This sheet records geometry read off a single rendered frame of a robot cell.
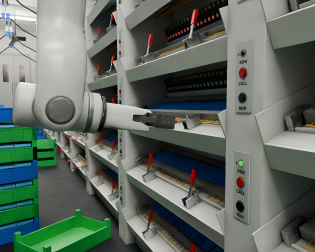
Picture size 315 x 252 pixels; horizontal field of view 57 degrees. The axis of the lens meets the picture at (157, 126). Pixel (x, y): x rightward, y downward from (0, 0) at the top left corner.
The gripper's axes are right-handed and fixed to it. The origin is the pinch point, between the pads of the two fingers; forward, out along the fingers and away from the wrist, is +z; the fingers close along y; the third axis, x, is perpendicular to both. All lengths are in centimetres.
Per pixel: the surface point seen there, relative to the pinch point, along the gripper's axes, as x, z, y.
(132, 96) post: 8.3, 7.1, -44.7
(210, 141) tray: -3.0, 6.1, 10.3
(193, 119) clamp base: 1.2, 7.0, 1.0
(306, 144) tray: -0.9, 6.9, 32.2
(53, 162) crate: -48, 0, -216
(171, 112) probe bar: 2.9, 9.2, -14.8
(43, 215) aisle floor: -53, -16, -91
